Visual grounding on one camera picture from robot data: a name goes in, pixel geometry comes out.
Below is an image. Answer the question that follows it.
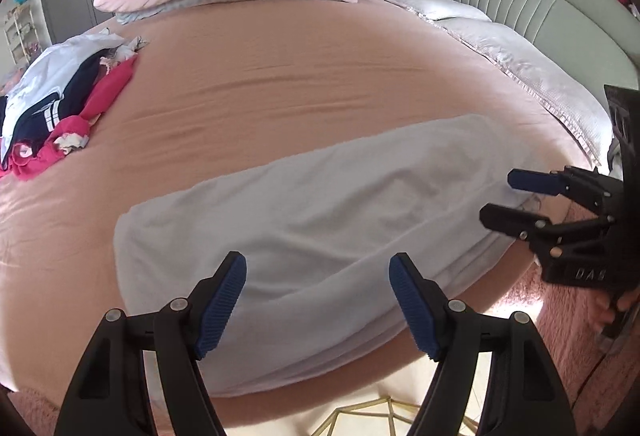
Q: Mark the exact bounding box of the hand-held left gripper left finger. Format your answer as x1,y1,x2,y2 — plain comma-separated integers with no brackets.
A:
52,251,248,436

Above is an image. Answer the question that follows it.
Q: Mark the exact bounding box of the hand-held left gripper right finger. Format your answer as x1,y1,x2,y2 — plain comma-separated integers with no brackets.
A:
389,252,566,436

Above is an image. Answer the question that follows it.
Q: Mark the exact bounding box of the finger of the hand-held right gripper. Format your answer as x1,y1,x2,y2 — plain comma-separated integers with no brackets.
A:
509,166,616,217
480,203,613,262

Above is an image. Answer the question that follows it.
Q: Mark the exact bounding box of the white t-shirt with navy trim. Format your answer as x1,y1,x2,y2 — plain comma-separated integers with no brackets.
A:
114,113,540,398

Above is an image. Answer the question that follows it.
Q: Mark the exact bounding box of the pile of clothes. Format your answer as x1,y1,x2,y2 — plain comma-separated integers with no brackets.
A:
0,54,139,183
2,29,146,138

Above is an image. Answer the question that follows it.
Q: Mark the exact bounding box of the person's right hand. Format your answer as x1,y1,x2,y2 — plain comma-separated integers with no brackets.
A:
595,291,640,332

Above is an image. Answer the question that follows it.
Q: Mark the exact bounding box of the person's pink fleece clothing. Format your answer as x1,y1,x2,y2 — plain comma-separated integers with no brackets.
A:
495,206,640,436

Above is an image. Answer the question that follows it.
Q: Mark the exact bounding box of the pink bed sheet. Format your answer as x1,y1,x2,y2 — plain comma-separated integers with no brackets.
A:
0,0,601,432

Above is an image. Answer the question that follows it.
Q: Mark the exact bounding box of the navy garment with white stripes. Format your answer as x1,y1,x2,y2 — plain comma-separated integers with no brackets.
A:
2,56,112,163

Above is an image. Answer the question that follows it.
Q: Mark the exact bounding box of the white floral printed cloth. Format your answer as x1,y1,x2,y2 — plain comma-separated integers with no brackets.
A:
100,35,149,66

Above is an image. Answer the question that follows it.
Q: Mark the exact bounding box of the white storage rack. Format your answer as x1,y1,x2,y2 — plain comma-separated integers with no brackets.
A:
5,9,44,68

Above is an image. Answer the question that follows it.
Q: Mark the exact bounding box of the gold wire frame basket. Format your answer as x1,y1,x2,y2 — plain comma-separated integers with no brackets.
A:
312,395,482,436

